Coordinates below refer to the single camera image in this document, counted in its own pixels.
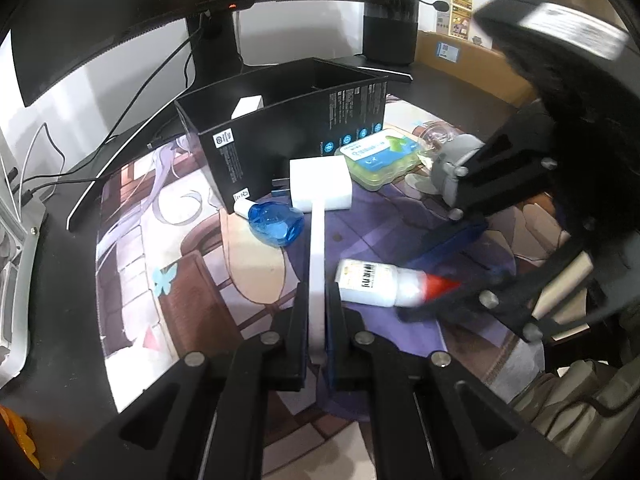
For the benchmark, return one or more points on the small white box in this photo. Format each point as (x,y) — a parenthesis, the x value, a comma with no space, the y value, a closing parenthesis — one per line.
(247,107)

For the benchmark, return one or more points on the printed desk mat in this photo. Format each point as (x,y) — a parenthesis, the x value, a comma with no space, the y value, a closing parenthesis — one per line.
(210,270)

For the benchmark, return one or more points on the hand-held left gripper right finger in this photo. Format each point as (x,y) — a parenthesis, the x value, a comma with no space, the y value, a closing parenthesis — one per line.
(331,355)

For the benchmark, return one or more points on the brown cardboard box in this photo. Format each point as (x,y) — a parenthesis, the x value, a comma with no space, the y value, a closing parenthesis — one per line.
(480,70)

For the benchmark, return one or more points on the yellow printed card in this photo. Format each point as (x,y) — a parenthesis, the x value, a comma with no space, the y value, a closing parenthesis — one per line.
(460,10)

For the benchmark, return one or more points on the blue transparent bottle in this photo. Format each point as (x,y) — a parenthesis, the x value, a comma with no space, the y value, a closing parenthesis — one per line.
(275,222)

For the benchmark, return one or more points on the green plastic case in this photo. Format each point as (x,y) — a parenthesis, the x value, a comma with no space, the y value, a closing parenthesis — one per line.
(380,157)

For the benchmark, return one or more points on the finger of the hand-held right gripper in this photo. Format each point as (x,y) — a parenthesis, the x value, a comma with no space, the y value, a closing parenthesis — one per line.
(505,170)
(450,242)

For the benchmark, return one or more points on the white computer case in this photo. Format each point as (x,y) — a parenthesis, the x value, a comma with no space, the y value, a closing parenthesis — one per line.
(20,240)

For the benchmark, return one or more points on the person's olive trousers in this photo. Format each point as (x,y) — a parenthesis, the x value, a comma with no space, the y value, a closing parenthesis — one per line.
(575,400)

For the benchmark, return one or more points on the black curved monitor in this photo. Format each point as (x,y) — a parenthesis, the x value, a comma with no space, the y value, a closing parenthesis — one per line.
(100,20)

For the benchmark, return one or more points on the glass jar with grey lid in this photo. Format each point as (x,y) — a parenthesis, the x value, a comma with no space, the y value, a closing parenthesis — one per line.
(444,181)

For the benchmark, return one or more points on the black monitor stand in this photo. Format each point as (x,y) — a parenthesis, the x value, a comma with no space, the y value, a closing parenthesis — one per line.
(215,55)

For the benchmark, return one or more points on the white glue bottle red cap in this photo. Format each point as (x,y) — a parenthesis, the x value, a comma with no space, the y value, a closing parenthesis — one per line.
(370,282)

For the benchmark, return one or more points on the black cardboard box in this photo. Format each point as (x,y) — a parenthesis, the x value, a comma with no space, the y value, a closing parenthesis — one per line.
(280,140)

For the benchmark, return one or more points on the white power adapter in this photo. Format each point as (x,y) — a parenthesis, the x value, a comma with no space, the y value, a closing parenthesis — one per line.
(322,180)

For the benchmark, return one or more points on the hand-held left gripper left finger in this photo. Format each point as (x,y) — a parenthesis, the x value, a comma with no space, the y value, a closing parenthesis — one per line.
(299,330)

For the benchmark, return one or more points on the black speaker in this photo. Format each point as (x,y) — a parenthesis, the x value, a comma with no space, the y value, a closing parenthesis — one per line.
(390,30)

